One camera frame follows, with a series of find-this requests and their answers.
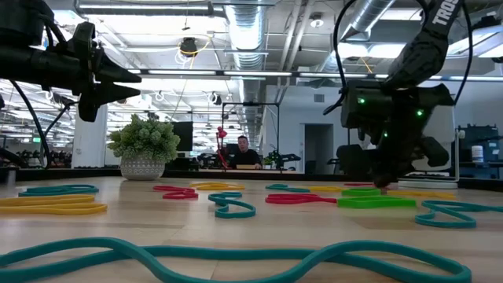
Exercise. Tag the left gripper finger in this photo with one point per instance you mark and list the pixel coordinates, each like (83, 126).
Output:
(112, 94)
(114, 72)

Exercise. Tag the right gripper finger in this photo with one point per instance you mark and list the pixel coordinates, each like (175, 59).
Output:
(397, 169)
(382, 173)

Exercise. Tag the green rubber band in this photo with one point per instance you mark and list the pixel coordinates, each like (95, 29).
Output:
(373, 204)
(344, 192)

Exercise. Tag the yellow rubber band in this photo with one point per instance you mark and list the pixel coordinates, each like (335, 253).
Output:
(220, 188)
(424, 194)
(326, 189)
(59, 210)
(47, 199)

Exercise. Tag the teal rubber band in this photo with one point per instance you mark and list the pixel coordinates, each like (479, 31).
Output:
(236, 252)
(292, 190)
(448, 225)
(94, 190)
(224, 202)

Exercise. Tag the red rubber band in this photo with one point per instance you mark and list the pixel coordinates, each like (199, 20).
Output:
(181, 195)
(298, 199)

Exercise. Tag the black background robot arm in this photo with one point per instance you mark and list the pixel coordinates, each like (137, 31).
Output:
(287, 157)

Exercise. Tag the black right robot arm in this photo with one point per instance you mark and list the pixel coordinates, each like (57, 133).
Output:
(424, 51)

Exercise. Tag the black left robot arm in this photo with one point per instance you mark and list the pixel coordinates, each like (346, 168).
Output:
(31, 63)

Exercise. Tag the white pillar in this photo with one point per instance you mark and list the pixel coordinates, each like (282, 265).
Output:
(90, 137)

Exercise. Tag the green plant in patterned pot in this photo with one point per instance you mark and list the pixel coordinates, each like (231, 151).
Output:
(143, 141)

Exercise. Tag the black monitor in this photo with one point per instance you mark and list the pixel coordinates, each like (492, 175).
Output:
(182, 135)

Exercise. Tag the white bottle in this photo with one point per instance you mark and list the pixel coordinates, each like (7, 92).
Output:
(477, 154)

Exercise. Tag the blue cabinet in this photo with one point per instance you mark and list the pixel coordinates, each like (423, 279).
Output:
(491, 157)

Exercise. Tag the red desk lamp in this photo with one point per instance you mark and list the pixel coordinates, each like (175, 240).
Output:
(222, 133)

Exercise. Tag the person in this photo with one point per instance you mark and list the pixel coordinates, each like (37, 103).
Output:
(245, 157)

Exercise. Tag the overhead LED light bar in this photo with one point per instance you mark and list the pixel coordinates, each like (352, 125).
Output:
(255, 73)

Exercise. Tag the black ceiling-mounted camera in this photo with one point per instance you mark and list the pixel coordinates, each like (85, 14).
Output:
(188, 45)

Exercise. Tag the black metal table frame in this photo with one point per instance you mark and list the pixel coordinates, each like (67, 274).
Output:
(98, 174)

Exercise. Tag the silver ventilation duct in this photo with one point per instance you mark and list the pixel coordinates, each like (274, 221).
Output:
(365, 15)
(245, 31)

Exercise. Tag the black background rig frame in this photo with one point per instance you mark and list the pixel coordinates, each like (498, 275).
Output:
(251, 104)

